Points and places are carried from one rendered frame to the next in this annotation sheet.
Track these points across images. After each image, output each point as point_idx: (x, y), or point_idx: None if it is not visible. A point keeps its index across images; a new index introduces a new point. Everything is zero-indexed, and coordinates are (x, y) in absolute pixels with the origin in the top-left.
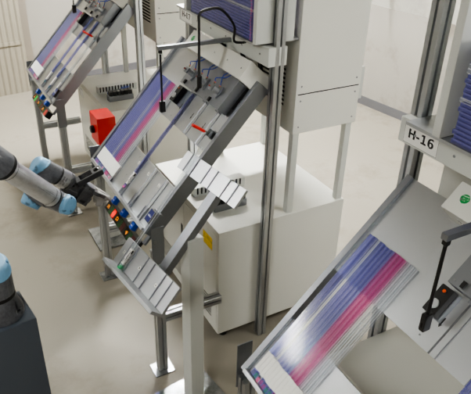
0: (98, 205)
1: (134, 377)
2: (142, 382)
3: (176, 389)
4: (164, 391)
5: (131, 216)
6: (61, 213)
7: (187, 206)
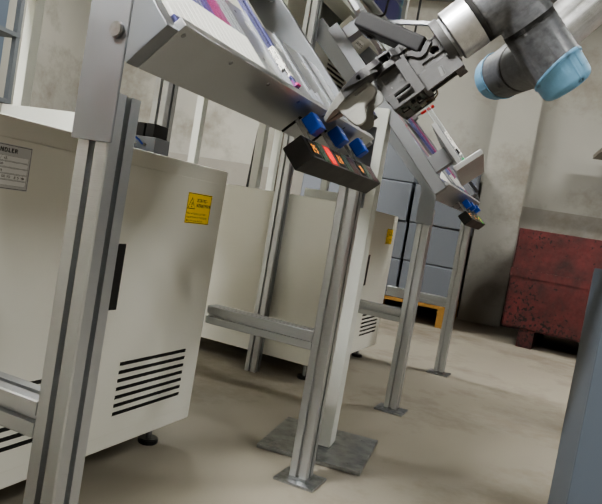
0: (367, 126)
1: (355, 500)
2: (352, 490)
3: (324, 456)
4: (340, 464)
5: (358, 128)
6: (510, 97)
7: (139, 170)
